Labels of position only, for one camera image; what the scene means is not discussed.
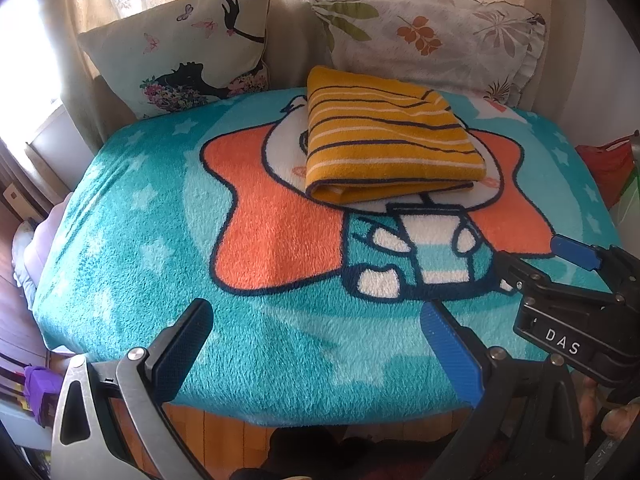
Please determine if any person's right hand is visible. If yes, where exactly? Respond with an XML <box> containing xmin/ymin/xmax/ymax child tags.
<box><xmin>581</xmin><ymin>375</ymin><xmax>640</xmax><ymax>442</ymax></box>

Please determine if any red plastic bag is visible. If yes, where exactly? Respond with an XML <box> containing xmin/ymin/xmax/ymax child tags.
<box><xmin>575</xmin><ymin>144</ymin><xmax>637</xmax><ymax>211</ymax></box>

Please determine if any pale pink cloth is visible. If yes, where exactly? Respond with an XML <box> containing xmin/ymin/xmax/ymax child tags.
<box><xmin>12</xmin><ymin>199</ymin><xmax>67</xmax><ymax>302</ymax></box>

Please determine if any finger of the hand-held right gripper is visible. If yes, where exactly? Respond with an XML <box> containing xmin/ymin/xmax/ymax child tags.
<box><xmin>492</xmin><ymin>250</ymin><xmax>617</xmax><ymax>307</ymax></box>
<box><xmin>549</xmin><ymin>233</ymin><xmax>640</xmax><ymax>287</ymax></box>

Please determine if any leaf print pillow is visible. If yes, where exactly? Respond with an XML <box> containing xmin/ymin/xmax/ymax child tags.
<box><xmin>307</xmin><ymin>0</ymin><xmax>549</xmax><ymax>109</ymax></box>

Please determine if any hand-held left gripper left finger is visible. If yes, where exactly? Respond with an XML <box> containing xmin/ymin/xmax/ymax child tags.
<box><xmin>50</xmin><ymin>297</ymin><xmax>216</xmax><ymax>480</ymax></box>

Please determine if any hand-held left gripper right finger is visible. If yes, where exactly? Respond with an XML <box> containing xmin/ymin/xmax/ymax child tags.
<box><xmin>420</xmin><ymin>300</ymin><xmax>587</xmax><ymax>480</ymax></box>

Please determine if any yellow striped towel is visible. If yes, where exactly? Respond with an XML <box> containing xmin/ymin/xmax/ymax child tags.
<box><xmin>305</xmin><ymin>65</ymin><xmax>489</xmax><ymax>206</ymax></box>

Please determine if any purple plastic object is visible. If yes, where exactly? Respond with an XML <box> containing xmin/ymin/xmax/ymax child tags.
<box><xmin>22</xmin><ymin>365</ymin><xmax>64</xmax><ymax>429</ymax></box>

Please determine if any cream pillow with woman silhouette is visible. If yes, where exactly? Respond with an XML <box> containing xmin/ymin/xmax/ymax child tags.
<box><xmin>77</xmin><ymin>0</ymin><xmax>274</xmax><ymax>120</ymax></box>

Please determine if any teal star print blanket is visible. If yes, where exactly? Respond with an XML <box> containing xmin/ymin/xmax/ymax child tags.
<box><xmin>32</xmin><ymin>87</ymin><xmax>626</xmax><ymax>429</ymax></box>

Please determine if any green plastic bag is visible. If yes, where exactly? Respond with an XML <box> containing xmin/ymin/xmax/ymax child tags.
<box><xmin>610</xmin><ymin>167</ymin><xmax>640</xmax><ymax>242</ymax></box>

